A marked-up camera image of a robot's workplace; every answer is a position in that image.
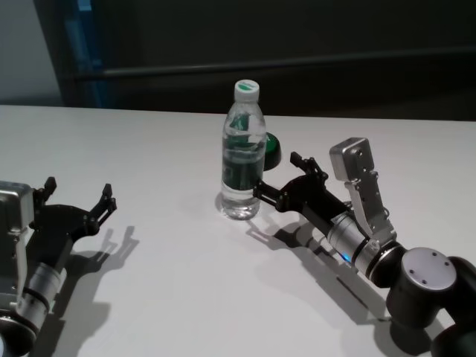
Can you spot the clear water bottle green label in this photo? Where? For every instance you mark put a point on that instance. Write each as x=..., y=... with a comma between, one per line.
x=243, y=156

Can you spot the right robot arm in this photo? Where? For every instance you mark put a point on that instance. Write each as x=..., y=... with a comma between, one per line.
x=416, y=282

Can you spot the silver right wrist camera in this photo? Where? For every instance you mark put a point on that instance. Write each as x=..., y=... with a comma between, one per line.
x=360, y=178

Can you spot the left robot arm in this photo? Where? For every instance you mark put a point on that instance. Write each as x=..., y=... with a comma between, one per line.
x=37, y=294

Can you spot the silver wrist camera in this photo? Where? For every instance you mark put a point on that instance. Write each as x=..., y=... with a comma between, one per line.
x=360, y=178
x=13, y=223

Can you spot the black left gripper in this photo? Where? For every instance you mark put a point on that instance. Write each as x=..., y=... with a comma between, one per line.
x=61, y=227

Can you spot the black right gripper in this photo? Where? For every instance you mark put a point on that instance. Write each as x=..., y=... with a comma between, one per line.
x=310, y=197

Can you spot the green YES button black base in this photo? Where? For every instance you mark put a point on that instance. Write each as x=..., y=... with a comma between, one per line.
x=273, y=152

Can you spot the blue vertical window strip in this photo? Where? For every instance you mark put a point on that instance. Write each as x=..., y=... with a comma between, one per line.
x=87, y=56

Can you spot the grey horizontal rail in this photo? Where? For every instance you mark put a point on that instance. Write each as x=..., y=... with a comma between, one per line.
x=260, y=67

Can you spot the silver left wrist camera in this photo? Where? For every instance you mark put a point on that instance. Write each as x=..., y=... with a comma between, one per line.
x=13, y=223

